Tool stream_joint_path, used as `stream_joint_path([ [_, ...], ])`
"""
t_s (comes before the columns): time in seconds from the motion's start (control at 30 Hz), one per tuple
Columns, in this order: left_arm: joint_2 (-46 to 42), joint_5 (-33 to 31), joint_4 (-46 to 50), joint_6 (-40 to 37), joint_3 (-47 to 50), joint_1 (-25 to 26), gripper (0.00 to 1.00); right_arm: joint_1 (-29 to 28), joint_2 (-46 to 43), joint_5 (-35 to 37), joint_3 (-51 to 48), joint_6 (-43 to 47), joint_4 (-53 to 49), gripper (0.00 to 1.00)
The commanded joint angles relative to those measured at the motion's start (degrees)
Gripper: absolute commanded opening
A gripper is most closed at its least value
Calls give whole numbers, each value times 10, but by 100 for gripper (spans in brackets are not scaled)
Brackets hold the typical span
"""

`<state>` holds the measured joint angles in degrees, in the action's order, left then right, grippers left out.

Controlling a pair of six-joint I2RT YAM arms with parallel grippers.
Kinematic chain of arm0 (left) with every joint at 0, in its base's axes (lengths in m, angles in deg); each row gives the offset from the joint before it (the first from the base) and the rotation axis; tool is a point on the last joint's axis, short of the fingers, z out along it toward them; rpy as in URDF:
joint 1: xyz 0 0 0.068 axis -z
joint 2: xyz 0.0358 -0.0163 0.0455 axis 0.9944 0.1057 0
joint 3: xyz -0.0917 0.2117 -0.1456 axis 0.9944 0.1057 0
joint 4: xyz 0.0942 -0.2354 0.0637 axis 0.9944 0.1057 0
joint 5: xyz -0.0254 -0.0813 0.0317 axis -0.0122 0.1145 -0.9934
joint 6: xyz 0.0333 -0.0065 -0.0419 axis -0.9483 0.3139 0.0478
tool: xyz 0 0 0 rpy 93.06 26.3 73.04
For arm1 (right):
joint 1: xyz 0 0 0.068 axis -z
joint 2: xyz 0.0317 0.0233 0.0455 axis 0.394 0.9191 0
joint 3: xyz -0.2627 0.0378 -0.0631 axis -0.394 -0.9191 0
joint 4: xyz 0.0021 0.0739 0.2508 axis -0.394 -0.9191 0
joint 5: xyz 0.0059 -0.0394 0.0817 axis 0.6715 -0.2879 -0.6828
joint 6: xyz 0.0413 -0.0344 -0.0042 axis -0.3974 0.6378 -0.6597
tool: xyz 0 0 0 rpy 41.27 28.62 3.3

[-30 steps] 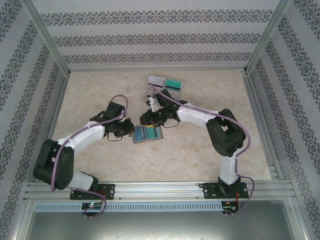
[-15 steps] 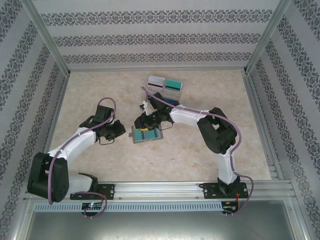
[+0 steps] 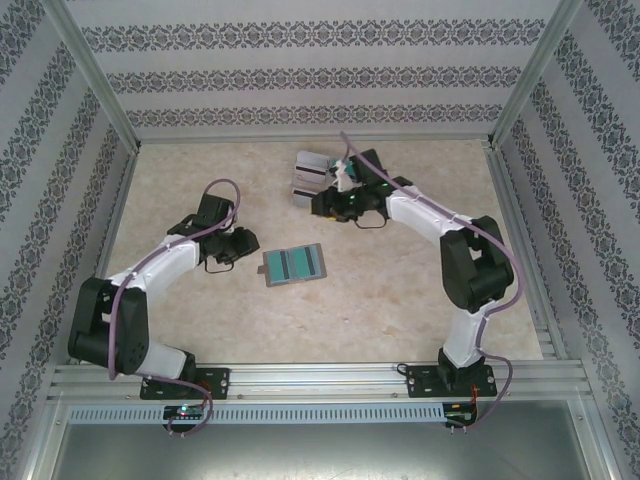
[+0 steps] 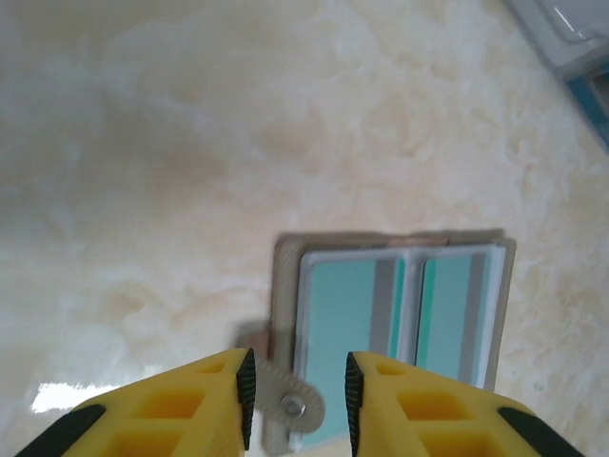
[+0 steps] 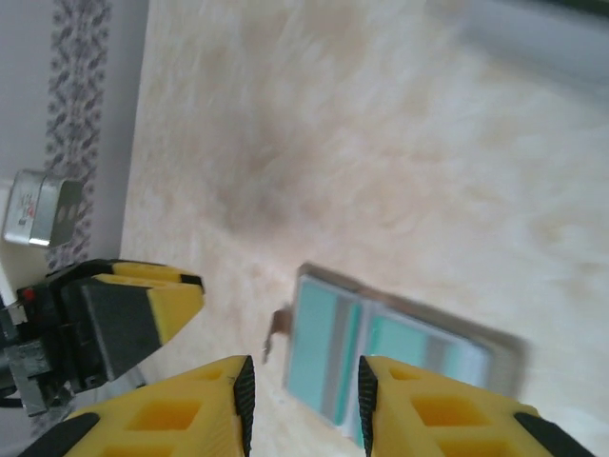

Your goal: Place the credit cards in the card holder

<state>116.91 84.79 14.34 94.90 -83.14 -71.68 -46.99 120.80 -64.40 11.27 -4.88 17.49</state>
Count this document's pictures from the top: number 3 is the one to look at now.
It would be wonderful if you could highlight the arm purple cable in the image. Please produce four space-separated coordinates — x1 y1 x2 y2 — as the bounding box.
107 178 246 440
339 130 526 436

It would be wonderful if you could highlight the aluminium side base rail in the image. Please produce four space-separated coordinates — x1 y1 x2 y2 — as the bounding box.
67 144 144 365
483 143 571 361

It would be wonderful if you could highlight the grey card holder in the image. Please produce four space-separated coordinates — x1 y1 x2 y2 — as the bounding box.
256 242 330 290

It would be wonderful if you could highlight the white card with black stripe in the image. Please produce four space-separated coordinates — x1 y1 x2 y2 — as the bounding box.
291 187 322 208
294 149 329 182

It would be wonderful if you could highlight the aluminium frame corner post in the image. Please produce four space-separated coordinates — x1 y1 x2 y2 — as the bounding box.
38 0 142 151
487 0 586 150

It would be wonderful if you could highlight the right gripper thin black cable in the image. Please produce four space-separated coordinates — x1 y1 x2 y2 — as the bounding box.
354 213 389 232

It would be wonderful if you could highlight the aluminium front frame bar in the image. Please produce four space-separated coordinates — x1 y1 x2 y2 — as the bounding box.
18 392 69 480
574 397 626 480

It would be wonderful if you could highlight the grey metal sheet panel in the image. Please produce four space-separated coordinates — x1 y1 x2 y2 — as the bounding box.
52 422 601 480

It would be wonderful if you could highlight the slotted grey cable duct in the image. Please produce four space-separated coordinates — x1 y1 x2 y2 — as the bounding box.
67 403 446 424

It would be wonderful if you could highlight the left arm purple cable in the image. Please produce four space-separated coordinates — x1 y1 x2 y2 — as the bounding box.
107 178 246 440

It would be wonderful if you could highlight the clear acrylic card stand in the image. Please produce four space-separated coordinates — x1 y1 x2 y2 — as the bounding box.
289 148 359 209

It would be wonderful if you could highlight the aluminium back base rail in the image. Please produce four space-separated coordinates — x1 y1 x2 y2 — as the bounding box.
138 139 491 147

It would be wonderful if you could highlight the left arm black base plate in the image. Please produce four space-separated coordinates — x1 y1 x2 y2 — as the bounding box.
139 367 232 401

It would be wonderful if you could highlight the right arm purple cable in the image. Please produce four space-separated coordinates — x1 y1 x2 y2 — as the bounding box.
339 130 526 436

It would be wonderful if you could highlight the aluminium mounting rail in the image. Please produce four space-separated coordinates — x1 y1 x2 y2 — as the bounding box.
47 360 587 404

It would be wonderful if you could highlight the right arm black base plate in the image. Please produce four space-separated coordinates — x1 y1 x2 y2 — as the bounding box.
405 364 500 400

